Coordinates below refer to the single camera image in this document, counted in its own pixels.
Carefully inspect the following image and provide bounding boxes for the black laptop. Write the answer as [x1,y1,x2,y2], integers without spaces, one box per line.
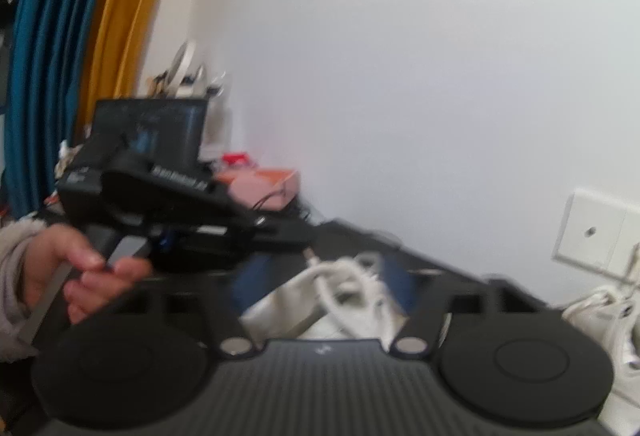
[92,98,209,168]

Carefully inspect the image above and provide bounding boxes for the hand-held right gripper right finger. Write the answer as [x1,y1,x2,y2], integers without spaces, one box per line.
[381,260,550,360]

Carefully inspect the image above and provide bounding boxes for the red packet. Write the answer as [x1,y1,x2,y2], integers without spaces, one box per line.
[220,153,254,170]

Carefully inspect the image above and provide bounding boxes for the white sneaker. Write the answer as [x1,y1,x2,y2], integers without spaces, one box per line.
[561,285,640,435]
[240,253,417,343]

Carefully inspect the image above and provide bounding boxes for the tangled black cables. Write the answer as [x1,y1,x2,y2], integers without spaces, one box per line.
[250,186,321,227]

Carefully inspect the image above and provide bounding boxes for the person's left hand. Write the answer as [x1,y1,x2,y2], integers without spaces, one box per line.
[22,223,154,324]

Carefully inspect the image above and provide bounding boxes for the white blank wall plate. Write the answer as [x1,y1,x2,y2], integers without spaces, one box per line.
[552,187,629,270]

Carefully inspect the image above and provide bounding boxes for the person's left forearm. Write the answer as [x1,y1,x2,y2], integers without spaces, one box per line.
[0,217,49,363]

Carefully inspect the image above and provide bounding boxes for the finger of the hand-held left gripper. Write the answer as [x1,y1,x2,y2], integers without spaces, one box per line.
[252,215,402,258]

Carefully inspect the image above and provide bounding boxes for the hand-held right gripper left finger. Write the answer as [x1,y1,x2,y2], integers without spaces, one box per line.
[135,263,267,359]

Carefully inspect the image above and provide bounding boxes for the clear plastic bottle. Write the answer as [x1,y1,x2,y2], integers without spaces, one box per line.
[201,100,234,163]

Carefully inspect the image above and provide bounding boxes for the white data cable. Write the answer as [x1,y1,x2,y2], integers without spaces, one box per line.
[626,243,640,285]

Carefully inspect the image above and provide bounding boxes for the white data jack wall plate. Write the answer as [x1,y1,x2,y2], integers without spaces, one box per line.
[607,211,640,278]

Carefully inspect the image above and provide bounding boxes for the yellow curtain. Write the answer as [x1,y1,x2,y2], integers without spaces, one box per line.
[75,0,189,133]

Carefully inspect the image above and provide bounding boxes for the pink cardboard box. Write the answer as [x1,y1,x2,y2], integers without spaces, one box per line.
[215,166,302,213]

